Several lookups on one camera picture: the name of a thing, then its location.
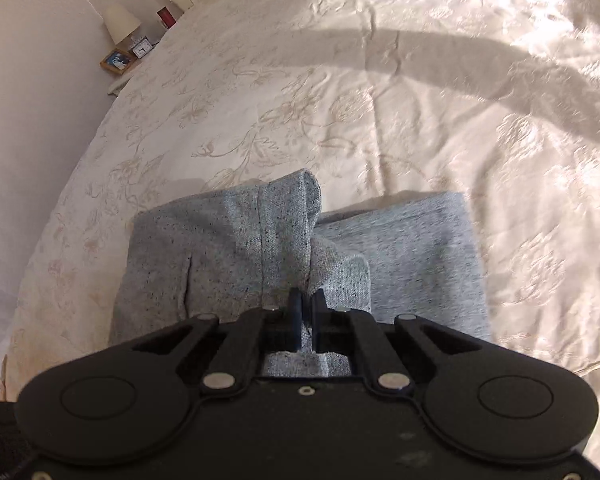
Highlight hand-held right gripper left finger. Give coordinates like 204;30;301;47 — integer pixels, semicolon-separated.
131;288;308;394

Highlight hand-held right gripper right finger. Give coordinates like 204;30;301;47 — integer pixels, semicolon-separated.
310;288;484;397

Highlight grey speckled pants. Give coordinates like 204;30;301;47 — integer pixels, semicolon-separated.
109;169;494;378

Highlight white embroidered bedspread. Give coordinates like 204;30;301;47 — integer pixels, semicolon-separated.
0;0;600;480

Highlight white nightstand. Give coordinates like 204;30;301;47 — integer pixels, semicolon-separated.
105;25;181;97

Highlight white shade table lamp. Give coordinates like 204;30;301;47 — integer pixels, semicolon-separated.
102;2;144;54

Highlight wooden photo frame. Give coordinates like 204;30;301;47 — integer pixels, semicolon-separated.
99;48;136;77

